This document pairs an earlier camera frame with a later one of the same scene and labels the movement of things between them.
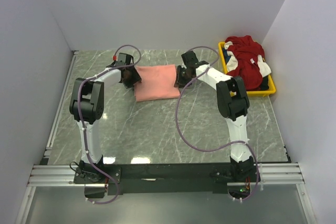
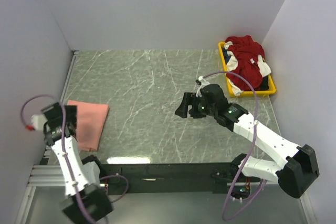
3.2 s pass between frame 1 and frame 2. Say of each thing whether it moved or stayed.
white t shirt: stayed
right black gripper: moved
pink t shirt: moved
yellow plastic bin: stayed
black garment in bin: stayed
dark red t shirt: stayed
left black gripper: moved
